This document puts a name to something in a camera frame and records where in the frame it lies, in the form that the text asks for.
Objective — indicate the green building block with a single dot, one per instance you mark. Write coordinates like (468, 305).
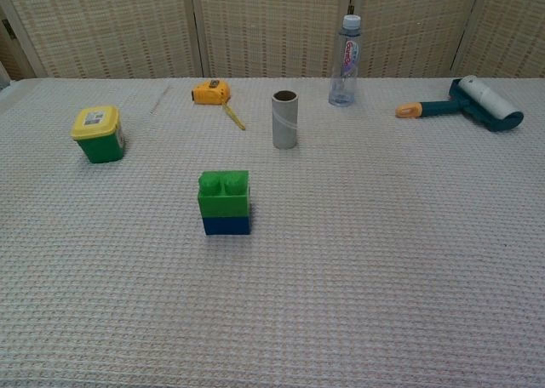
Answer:
(223, 203)

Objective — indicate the blue building block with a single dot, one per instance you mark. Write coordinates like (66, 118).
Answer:
(227, 226)

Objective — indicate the grey cardboard tube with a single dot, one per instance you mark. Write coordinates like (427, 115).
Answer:
(284, 124)

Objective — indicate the yellow tape measure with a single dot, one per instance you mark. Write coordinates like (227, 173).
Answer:
(208, 92)

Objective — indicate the white woven tablecloth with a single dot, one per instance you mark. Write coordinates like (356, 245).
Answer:
(340, 277)

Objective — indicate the clear plastic water bottle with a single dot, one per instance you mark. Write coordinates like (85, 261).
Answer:
(342, 77)

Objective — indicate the green tub with yellow lid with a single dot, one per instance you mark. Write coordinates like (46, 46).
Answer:
(98, 141)

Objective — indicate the beige woven folding screen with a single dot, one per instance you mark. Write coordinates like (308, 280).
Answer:
(106, 30)

